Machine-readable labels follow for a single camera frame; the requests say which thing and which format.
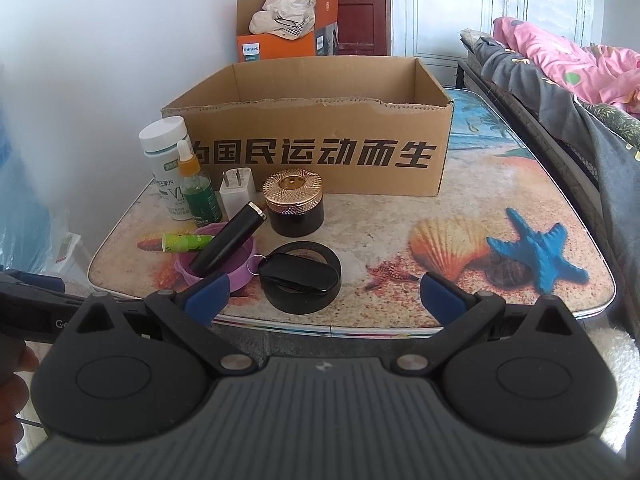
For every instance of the green dropper bottle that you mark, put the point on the green dropper bottle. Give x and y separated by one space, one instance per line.
200 200

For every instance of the black metal bed frame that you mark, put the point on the black metal bed frame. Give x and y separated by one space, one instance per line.
462 72

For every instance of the white panelled door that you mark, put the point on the white panelled door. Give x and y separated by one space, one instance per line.
440 5

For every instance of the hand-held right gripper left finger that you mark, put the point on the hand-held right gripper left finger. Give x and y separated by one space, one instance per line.
207 291

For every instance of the white charger plug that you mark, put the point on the white charger plug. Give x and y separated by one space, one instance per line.
237 199

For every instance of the red wooden door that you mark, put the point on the red wooden door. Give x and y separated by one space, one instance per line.
360 10

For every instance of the black lipstick tube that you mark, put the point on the black lipstick tube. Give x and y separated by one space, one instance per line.
225 240

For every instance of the crumpled cloth in box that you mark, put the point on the crumpled cloth in box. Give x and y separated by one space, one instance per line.
280 15

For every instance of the person's left hand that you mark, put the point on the person's left hand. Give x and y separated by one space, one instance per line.
15 410

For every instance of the brown cardboard box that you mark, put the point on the brown cardboard box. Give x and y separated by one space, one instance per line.
225 125

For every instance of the pink quilt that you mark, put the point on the pink quilt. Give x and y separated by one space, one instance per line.
575 70

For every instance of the black key fob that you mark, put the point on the black key fob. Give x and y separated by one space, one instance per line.
295 272

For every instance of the purple collapsible bowl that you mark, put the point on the purple collapsible bowl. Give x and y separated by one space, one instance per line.
187 273

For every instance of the black tape roll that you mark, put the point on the black tape roll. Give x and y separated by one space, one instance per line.
300 304

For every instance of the orange appliance box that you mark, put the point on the orange appliance box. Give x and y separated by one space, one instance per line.
280 49

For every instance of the green lip balm tube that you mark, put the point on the green lip balm tube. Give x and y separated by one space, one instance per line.
182 242

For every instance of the white fluffy cloth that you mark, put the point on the white fluffy cloth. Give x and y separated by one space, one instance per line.
620 360

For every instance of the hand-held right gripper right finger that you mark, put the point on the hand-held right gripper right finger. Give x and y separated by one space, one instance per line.
442 296

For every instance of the black jar with gold lid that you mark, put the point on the black jar with gold lid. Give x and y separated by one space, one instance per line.
295 215

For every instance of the white pill bottle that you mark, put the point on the white pill bottle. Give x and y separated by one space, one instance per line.
162 150

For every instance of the grey blanket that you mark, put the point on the grey blanket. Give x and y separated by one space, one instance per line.
615 185

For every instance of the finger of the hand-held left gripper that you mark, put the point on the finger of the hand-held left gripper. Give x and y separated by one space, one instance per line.
35 281

